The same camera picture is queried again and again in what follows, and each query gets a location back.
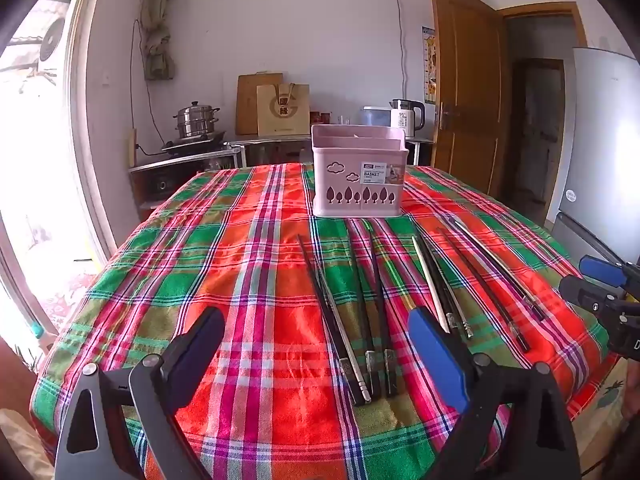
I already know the wooden door frame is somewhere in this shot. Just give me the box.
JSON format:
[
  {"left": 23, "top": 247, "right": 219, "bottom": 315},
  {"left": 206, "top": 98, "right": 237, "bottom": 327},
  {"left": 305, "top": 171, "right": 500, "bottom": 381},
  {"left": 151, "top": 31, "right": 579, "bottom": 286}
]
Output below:
[{"left": 500, "top": 2, "right": 587, "bottom": 211}]

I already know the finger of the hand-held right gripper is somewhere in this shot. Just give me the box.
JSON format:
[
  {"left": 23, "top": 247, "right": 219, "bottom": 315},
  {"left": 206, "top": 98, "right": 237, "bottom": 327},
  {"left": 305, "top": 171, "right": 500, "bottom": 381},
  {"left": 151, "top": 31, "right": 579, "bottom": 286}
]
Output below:
[
  {"left": 579, "top": 254, "right": 629, "bottom": 289},
  {"left": 558, "top": 275, "right": 612, "bottom": 317}
]

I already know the wooden cutting board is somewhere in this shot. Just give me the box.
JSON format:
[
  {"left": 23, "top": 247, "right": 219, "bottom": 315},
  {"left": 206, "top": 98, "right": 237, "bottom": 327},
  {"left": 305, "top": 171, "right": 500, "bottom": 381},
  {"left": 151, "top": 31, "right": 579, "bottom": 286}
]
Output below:
[{"left": 235, "top": 73, "right": 284, "bottom": 136}]

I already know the white electric kettle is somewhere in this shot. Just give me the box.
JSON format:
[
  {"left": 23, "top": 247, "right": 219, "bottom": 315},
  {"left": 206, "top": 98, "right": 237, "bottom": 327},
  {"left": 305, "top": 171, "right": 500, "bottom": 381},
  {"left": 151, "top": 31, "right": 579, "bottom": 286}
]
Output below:
[{"left": 390, "top": 99, "right": 426, "bottom": 138}]

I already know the wooden door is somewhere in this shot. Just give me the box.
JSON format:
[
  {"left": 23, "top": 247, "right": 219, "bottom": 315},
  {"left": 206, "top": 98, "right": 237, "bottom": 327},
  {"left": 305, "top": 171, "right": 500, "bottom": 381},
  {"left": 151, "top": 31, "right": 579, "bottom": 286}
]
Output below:
[{"left": 429, "top": 0, "right": 506, "bottom": 201}]

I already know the outdoor fan unit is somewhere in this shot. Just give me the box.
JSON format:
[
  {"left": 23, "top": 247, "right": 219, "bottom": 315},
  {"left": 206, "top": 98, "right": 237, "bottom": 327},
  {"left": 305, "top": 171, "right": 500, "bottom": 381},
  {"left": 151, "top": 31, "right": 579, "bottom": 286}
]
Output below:
[{"left": 35, "top": 16, "right": 68, "bottom": 68}]

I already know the black kitchen appliance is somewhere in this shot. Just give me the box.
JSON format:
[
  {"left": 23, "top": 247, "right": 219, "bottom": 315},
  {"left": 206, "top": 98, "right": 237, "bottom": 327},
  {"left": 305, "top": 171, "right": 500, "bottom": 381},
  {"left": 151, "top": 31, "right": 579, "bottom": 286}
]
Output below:
[{"left": 147, "top": 172, "right": 173, "bottom": 196}]

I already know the black chopstick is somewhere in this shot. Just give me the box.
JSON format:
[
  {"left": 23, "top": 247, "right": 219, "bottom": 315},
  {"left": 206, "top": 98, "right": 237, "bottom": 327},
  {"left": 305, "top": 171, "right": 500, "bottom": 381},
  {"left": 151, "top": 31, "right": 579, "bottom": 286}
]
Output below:
[
  {"left": 440, "top": 216, "right": 547, "bottom": 322},
  {"left": 367, "top": 225, "right": 400, "bottom": 395},
  {"left": 348, "top": 227, "right": 384, "bottom": 397},
  {"left": 297, "top": 233, "right": 367, "bottom": 407},
  {"left": 437, "top": 227, "right": 531, "bottom": 352},
  {"left": 416, "top": 232, "right": 463, "bottom": 333}
]

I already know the translucent plastic container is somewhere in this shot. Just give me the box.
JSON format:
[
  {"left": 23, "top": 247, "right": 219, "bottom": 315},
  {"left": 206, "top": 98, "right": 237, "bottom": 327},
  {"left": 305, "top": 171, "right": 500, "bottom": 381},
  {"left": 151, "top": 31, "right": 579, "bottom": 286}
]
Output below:
[{"left": 361, "top": 106, "right": 393, "bottom": 127}]

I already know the grey metal bar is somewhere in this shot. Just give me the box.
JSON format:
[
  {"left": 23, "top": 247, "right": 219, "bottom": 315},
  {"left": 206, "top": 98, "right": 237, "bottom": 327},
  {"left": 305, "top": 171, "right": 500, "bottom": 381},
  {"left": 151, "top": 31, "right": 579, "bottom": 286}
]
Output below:
[{"left": 556, "top": 211, "right": 623, "bottom": 263}]

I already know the black cooktop stove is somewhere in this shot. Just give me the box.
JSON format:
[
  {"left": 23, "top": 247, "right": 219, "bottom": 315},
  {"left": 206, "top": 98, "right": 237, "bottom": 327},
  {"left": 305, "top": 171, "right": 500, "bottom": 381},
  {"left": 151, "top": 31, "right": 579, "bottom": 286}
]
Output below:
[{"left": 161, "top": 131, "right": 227, "bottom": 155}]

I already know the hanging beige cloth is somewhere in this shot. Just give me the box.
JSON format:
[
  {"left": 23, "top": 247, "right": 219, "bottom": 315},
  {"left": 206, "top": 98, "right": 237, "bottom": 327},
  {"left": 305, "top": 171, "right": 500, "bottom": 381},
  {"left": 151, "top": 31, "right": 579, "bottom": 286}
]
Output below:
[{"left": 137, "top": 0, "right": 176, "bottom": 81}]

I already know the plaid tablecloth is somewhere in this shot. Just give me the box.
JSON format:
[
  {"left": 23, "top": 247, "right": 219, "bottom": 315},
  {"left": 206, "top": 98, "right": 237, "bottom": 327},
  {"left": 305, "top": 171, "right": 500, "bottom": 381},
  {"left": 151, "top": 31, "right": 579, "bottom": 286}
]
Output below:
[{"left": 30, "top": 162, "right": 621, "bottom": 480}]

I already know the pink plastic utensil basket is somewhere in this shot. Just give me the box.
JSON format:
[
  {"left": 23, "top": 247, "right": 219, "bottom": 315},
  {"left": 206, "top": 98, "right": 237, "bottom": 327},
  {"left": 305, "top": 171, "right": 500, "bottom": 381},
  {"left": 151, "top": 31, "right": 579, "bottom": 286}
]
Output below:
[{"left": 311, "top": 124, "right": 408, "bottom": 219}]

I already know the steel steamer pot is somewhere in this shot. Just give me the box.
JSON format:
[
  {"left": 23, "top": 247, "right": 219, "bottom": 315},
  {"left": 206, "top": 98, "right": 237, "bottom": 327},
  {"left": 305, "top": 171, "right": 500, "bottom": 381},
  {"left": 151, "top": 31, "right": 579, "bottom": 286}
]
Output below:
[{"left": 172, "top": 101, "right": 221, "bottom": 139}]

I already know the silver refrigerator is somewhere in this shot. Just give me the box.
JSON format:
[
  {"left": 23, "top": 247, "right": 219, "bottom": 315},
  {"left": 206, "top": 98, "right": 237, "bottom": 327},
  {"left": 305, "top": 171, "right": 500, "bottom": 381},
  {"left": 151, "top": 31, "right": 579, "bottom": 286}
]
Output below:
[{"left": 547, "top": 47, "right": 640, "bottom": 266}]

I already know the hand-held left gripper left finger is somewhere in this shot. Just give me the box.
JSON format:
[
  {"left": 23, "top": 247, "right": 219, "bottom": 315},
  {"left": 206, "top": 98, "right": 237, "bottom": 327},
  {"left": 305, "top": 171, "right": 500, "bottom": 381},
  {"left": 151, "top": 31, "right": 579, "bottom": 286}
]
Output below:
[{"left": 55, "top": 306, "right": 226, "bottom": 480}]

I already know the tan paper gift bag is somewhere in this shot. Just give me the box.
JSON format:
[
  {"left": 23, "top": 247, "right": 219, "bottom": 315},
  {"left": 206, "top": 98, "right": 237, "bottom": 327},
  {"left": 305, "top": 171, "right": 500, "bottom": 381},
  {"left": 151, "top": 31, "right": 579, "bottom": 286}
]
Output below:
[{"left": 256, "top": 83, "right": 311, "bottom": 137}]

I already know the wall poster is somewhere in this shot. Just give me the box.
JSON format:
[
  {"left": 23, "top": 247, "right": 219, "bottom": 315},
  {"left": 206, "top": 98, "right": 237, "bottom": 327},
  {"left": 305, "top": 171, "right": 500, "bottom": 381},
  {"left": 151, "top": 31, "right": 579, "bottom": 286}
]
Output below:
[{"left": 421, "top": 26, "right": 438, "bottom": 105}]

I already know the light wooden chopstick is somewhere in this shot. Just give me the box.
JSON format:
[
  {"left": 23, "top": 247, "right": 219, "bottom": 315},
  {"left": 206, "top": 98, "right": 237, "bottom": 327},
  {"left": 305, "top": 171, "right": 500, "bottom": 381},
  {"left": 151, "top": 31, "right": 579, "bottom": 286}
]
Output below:
[{"left": 411, "top": 235, "right": 451, "bottom": 335}]

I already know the metal door handle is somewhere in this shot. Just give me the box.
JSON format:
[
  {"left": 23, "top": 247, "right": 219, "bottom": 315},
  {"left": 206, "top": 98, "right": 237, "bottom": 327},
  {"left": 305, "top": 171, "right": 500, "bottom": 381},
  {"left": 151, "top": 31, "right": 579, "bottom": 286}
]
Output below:
[{"left": 436, "top": 102, "right": 458, "bottom": 131}]

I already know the low shelf unit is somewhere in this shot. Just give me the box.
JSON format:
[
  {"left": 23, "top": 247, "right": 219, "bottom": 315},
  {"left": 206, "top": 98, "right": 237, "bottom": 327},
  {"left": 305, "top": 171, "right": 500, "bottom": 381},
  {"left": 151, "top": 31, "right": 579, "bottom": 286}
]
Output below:
[{"left": 127, "top": 147, "right": 246, "bottom": 211}]

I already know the white window frame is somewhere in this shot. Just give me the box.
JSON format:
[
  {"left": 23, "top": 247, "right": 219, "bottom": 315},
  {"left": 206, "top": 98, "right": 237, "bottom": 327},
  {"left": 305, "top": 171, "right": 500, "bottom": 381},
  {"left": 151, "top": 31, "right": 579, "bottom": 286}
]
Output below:
[{"left": 0, "top": 0, "right": 118, "bottom": 346}]

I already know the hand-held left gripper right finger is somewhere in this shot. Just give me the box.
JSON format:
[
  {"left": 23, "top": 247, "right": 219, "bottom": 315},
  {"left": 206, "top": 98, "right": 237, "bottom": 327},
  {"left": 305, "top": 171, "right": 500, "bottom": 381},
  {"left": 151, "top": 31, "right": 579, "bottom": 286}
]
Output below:
[{"left": 407, "top": 306, "right": 583, "bottom": 480}]

